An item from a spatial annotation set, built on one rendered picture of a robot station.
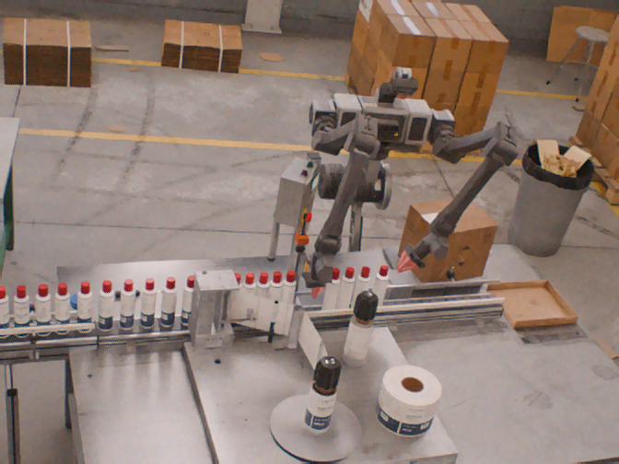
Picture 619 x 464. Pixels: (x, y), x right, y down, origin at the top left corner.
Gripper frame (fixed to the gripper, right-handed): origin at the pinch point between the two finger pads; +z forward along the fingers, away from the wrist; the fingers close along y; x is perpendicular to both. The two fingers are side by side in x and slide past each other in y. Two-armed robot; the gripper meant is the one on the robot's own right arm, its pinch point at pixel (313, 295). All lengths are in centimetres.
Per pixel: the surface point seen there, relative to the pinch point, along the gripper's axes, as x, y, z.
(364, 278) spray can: 5.1, 21.5, -2.9
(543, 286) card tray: 20, 116, 20
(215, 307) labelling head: -2.5, -38.2, -0.2
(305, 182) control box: 6.0, -8.0, -45.8
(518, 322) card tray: -6, 89, 17
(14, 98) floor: 376, -97, 98
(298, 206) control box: 5.8, -9.1, -36.1
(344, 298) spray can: 4.5, 14.5, 5.9
